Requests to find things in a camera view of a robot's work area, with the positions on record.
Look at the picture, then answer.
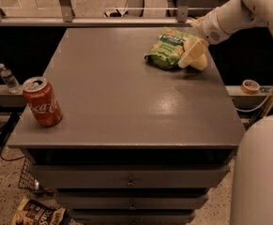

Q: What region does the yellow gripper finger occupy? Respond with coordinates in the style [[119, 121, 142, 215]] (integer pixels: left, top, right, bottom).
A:
[[177, 38, 210, 69]]

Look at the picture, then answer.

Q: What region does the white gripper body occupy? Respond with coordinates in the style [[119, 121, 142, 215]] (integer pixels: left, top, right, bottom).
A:
[[190, 7, 230, 45]]

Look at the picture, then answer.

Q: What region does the yellow sponge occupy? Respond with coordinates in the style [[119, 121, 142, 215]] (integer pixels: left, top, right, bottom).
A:
[[177, 37, 209, 71]]

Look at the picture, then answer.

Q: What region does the green rice chip bag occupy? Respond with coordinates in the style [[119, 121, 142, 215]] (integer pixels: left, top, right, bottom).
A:
[[144, 27, 198, 70]]

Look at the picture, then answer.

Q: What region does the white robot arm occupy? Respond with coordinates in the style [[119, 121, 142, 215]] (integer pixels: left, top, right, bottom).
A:
[[191, 0, 273, 225]]

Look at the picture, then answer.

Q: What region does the brown snack bag on floor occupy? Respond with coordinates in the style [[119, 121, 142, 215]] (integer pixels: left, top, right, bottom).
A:
[[10, 197, 70, 225]]

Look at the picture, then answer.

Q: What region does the roll of tape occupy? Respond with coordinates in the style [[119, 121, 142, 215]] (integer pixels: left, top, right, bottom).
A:
[[241, 80, 260, 94]]

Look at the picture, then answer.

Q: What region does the grey drawer cabinet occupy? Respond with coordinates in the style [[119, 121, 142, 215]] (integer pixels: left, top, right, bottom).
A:
[[8, 28, 244, 225]]

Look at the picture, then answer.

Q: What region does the red Coca-Cola can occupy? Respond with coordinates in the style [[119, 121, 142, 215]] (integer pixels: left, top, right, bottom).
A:
[[23, 77, 62, 127]]

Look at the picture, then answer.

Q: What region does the clear plastic water bottle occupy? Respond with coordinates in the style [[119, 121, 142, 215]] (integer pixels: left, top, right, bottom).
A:
[[0, 64, 22, 94]]

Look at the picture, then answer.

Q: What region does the metal railing frame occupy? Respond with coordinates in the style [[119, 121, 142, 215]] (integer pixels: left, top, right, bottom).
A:
[[0, 0, 273, 28]]

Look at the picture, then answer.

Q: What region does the wire mesh basket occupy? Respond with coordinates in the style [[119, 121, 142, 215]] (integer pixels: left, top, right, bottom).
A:
[[18, 159, 39, 190]]

